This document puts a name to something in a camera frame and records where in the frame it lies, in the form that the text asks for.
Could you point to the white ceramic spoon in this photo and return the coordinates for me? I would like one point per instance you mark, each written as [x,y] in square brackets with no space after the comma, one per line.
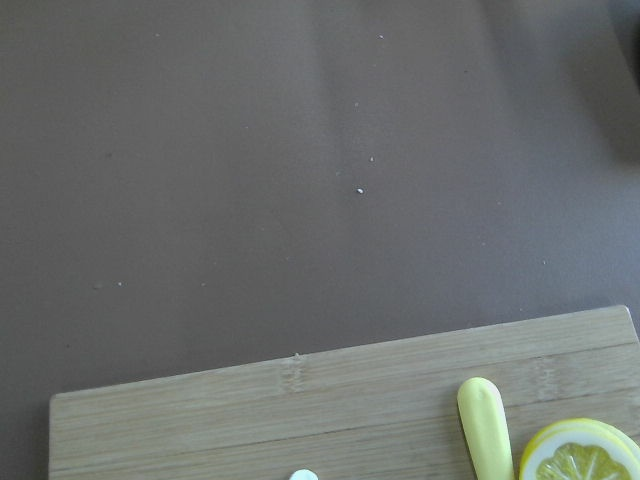
[303,474]

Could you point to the bamboo cutting board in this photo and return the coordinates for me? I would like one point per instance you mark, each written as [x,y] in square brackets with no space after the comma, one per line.
[379,411]

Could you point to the yellow plastic knife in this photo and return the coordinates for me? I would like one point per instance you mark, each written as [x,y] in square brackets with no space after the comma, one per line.
[485,428]

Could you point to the lemon slice near handle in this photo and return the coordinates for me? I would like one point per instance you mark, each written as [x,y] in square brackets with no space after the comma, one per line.
[580,448]

